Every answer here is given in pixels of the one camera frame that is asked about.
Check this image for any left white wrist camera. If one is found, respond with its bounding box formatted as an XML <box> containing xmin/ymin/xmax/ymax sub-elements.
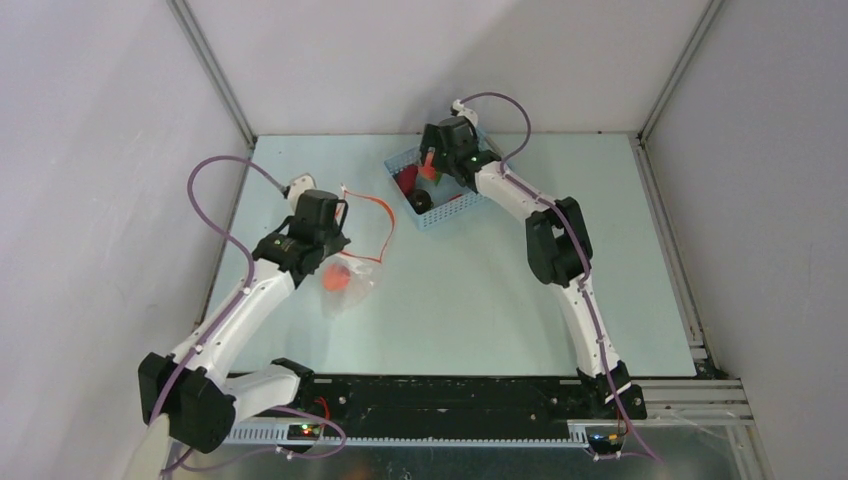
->
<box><xmin>282</xmin><ymin>173</ymin><xmax>316</xmax><ymax>201</ymax></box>

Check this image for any dark red toy fruit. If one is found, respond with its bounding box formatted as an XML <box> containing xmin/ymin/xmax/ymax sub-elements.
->
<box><xmin>395</xmin><ymin>164</ymin><xmax>419</xmax><ymax>197</ymax></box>

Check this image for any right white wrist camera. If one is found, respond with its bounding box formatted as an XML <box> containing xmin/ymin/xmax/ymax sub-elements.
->
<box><xmin>450</xmin><ymin>99</ymin><xmax>479</xmax><ymax>128</ymax></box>

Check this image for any orange peach toy fruit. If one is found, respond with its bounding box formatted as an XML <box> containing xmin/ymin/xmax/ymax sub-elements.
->
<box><xmin>418</xmin><ymin>149</ymin><xmax>439</xmax><ymax>182</ymax></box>

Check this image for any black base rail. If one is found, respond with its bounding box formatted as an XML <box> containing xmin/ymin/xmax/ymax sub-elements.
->
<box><xmin>273</xmin><ymin>358</ymin><xmax>647</xmax><ymax>442</ymax></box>

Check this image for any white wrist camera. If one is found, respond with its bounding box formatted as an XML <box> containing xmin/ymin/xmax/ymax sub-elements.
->
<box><xmin>282</xmin><ymin>173</ymin><xmax>316</xmax><ymax>201</ymax></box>
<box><xmin>450</xmin><ymin>99</ymin><xmax>479</xmax><ymax>128</ymax></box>

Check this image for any light blue perforated basket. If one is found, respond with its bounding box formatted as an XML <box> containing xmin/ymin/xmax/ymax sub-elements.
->
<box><xmin>383</xmin><ymin>128</ymin><xmax>500</xmax><ymax>231</ymax></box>

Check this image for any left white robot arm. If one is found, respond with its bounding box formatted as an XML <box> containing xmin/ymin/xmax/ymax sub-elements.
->
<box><xmin>138</xmin><ymin>189</ymin><xmax>350</xmax><ymax>453</ymax></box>

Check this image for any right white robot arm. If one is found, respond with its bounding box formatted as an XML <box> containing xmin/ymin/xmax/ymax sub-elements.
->
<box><xmin>419</xmin><ymin>116</ymin><xmax>641</xmax><ymax>418</ymax></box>

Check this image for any clear zip bag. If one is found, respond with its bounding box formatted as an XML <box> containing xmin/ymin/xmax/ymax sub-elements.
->
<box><xmin>319</xmin><ymin>184</ymin><xmax>397</xmax><ymax>318</ymax></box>

